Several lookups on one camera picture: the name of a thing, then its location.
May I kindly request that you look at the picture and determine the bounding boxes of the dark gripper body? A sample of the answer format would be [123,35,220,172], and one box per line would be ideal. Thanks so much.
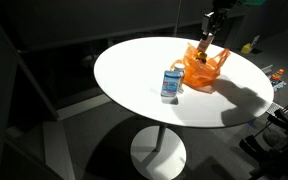
[201,9,228,33]

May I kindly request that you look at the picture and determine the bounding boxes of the orange plastic bag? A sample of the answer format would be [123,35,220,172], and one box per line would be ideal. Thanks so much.
[169,42,232,89]

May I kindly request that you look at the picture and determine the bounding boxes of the blue white labelled container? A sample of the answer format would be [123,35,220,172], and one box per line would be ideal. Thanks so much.
[160,69,182,98]

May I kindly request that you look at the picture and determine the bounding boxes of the dark bottle yellow cap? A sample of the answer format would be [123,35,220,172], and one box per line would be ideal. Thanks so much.
[195,51,208,65]

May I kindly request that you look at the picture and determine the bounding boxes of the yellow object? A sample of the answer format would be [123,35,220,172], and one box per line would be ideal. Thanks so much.
[240,43,253,55]

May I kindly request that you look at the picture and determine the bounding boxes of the white card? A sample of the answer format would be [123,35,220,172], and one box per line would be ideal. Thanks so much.
[250,34,261,48]

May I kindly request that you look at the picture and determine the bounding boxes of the small white capped bottle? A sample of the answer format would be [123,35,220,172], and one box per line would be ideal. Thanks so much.
[173,63,187,93]

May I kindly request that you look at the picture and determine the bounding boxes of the grey flat item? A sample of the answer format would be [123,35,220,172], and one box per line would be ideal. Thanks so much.
[260,64,275,75]

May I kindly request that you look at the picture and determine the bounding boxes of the orange capped bottle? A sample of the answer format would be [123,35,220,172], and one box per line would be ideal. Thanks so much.
[269,68,285,83]

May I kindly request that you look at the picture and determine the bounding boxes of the blue printed packet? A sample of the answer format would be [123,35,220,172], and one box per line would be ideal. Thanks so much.
[270,79,288,93]

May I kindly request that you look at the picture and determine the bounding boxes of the perforated metal plate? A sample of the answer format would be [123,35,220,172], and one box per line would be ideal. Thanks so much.
[266,102,285,116]

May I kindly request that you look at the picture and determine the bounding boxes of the black equipment stand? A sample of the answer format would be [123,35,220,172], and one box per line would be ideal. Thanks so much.
[238,91,288,180]

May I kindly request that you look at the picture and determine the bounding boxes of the white round table base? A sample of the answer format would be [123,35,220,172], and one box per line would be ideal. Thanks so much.
[129,125,187,180]

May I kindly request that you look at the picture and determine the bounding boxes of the round white table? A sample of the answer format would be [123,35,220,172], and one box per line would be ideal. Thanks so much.
[17,13,248,121]

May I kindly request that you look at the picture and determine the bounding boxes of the grey table post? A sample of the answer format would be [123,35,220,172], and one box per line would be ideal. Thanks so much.
[154,123,169,153]

